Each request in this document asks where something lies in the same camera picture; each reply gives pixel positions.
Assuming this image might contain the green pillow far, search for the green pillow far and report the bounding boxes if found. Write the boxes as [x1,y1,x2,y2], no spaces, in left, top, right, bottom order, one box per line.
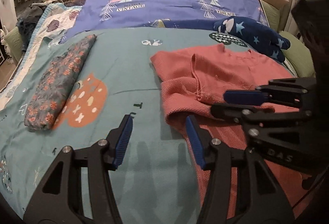
[261,0,280,32]

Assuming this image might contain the green pillow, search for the green pillow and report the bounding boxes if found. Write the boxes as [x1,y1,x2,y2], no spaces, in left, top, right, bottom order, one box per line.
[261,0,280,32]
[279,31,315,77]

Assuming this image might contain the green pillow near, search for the green pillow near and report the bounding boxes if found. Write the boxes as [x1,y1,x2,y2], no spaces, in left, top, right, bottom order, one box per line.
[279,31,315,77]

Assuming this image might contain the teal patterned blanket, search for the teal patterned blanket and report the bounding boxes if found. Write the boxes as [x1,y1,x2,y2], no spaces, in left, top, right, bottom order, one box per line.
[0,27,296,224]

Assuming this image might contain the coral pink knit shirt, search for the coral pink knit shirt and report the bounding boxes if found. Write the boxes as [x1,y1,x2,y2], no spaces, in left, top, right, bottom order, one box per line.
[150,44,307,206]

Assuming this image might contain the pile of dark clothes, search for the pile of dark clothes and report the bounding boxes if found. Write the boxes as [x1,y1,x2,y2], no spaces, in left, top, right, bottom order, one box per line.
[16,3,47,53]

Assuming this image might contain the floral folded garment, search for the floral folded garment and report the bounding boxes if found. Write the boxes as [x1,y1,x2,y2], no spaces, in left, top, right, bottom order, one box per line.
[24,34,97,131]

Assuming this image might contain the navy star fleece blanket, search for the navy star fleece blanket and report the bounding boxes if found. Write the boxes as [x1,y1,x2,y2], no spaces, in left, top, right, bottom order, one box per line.
[214,16,291,63]

